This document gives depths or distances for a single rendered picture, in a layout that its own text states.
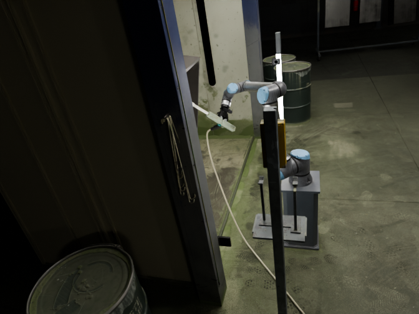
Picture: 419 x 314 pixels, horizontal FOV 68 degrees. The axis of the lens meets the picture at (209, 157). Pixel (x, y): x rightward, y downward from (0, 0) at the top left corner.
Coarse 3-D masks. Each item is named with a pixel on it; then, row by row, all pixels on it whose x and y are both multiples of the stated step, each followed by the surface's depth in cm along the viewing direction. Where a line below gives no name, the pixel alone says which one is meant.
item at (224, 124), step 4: (200, 108) 263; (204, 112) 265; (208, 112) 267; (208, 116) 267; (212, 116) 268; (216, 116) 271; (216, 120) 271; (220, 120) 272; (224, 120) 275; (220, 124) 276; (224, 124) 274; (228, 124) 277; (212, 128) 289; (216, 128) 286; (228, 128) 279; (232, 128) 279
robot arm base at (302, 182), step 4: (292, 176) 257; (296, 176) 254; (300, 176) 252; (304, 176) 252; (308, 176) 254; (292, 180) 258; (300, 180) 253; (304, 180) 253; (308, 180) 254; (300, 184) 254; (304, 184) 253; (308, 184) 254
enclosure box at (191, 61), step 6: (186, 60) 267; (192, 60) 267; (198, 60) 278; (186, 66) 252; (192, 66) 261; (198, 66) 285; (186, 72) 290; (192, 72) 289; (198, 72) 285; (192, 78) 292; (198, 78) 288; (192, 84) 295; (198, 84) 292; (192, 90) 298; (198, 90) 296; (192, 96) 301; (198, 96) 299
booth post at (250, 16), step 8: (248, 0) 390; (256, 0) 391; (248, 8) 394; (256, 8) 392; (248, 16) 399; (256, 16) 396; (248, 24) 404; (256, 24) 401; (248, 32) 409; (256, 32) 406; (248, 40) 414; (256, 40) 411; (248, 48) 419; (256, 48) 416; (248, 56) 424; (256, 56) 421; (248, 64) 430; (256, 64) 427; (248, 72) 435; (256, 72) 432; (256, 80) 438; (256, 96) 449; (256, 104) 456; (256, 112) 462; (256, 120) 468; (256, 128) 475; (256, 136) 482
